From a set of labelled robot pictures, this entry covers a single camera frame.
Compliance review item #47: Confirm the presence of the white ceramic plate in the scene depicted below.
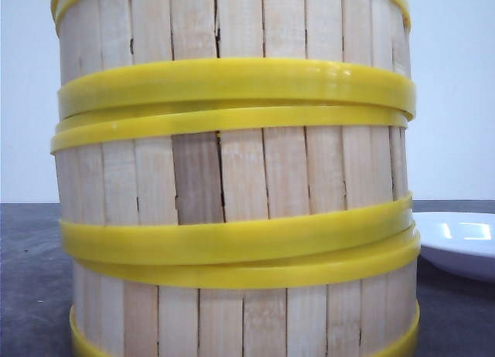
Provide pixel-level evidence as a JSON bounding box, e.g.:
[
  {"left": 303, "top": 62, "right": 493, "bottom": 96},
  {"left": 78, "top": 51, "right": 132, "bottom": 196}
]
[{"left": 413, "top": 212, "right": 495, "bottom": 283}]

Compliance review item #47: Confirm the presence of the bamboo steamer basket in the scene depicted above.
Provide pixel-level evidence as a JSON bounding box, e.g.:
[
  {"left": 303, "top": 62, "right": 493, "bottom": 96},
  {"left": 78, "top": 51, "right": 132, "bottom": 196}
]
[
  {"left": 49, "top": 0, "right": 418, "bottom": 121},
  {"left": 70, "top": 228, "right": 419, "bottom": 356},
  {"left": 51, "top": 106, "right": 414, "bottom": 267}
]

